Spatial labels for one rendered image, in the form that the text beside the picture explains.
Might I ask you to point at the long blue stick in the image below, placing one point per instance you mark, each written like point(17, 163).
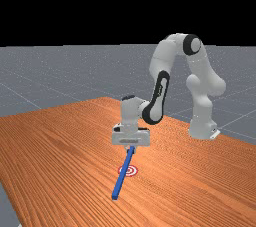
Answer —
point(124, 172)

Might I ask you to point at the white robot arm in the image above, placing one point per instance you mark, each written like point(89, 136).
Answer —
point(200, 71)

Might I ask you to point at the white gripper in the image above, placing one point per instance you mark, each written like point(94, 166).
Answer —
point(130, 136)

